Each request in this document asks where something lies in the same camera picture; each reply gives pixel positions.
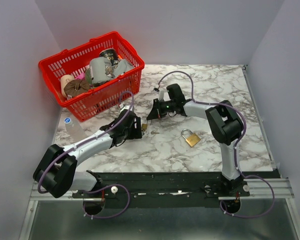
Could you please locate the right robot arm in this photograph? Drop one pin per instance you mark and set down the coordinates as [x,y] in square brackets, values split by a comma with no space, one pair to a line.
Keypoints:
[224,122]

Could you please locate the red plastic shopping basket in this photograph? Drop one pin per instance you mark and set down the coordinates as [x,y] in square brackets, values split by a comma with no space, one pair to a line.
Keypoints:
[77,60]

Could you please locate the black can in basket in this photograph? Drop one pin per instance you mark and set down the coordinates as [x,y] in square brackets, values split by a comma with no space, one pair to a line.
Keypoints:
[111,54]

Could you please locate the clear plastic water bottle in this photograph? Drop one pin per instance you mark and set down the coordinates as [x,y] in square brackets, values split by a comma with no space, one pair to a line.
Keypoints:
[74,129]

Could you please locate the large brass padlock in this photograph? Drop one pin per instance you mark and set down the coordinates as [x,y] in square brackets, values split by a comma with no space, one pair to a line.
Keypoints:
[190,137]

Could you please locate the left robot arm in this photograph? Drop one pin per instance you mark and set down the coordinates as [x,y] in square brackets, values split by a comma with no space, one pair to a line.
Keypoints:
[57,171]

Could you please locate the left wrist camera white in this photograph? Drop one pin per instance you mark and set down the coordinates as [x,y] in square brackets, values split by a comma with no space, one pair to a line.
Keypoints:
[123,107]

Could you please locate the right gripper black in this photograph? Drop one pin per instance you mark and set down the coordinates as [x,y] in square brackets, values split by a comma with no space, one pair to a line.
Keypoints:
[156,113]

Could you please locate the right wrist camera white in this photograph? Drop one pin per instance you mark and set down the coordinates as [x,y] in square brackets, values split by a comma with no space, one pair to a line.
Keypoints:
[161,93]

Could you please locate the grey cloth in basket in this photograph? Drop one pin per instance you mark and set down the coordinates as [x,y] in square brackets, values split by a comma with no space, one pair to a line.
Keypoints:
[122,67]

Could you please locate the pink item in basket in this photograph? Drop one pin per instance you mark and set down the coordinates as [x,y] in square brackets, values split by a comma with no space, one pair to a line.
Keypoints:
[80,76]

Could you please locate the beige cup in basket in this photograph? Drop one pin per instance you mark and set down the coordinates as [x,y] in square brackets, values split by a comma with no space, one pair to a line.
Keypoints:
[64,80]

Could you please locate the small brass padlock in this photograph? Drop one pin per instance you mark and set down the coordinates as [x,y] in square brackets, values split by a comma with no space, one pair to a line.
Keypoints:
[144,127]

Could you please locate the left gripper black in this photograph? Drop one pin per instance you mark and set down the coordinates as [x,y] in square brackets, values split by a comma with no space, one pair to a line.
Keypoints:
[136,133]

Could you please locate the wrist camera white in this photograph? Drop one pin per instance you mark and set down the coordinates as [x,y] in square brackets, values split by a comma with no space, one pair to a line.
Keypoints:
[123,107]
[161,93]

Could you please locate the aluminium frame rail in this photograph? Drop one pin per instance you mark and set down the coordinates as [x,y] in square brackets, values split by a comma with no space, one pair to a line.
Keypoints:
[211,188]

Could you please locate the grey printed cloth roll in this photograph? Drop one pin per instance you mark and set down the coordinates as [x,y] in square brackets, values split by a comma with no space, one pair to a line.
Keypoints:
[101,71]

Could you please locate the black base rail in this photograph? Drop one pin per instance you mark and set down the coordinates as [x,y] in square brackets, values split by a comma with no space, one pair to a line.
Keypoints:
[196,200]

